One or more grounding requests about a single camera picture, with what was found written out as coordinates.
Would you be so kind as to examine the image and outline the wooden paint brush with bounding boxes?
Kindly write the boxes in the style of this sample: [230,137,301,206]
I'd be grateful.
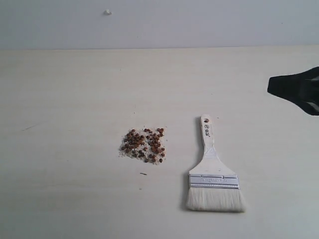
[186,114,246,213]

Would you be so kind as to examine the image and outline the pile of pellets and crumbs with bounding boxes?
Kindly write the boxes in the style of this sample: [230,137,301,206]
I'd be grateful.
[119,127,166,165]

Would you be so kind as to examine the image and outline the white wall bump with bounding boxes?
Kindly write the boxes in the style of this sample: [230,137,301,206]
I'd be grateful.
[103,9,112,15]

